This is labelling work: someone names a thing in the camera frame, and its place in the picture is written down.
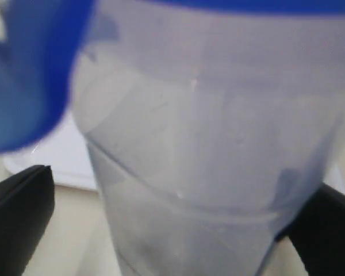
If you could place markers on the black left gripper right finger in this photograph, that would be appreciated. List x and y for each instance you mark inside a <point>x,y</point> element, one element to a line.
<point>318,233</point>

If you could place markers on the blue plastic lid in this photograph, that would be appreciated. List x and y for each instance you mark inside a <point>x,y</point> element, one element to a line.
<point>44,37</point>

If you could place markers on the white plastic tray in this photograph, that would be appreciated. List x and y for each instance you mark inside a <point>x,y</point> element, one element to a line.
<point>64,150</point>

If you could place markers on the clear plastic container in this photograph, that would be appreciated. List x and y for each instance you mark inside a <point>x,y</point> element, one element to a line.
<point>208,125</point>

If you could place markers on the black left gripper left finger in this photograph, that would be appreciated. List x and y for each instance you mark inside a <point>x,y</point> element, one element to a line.
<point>27,202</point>

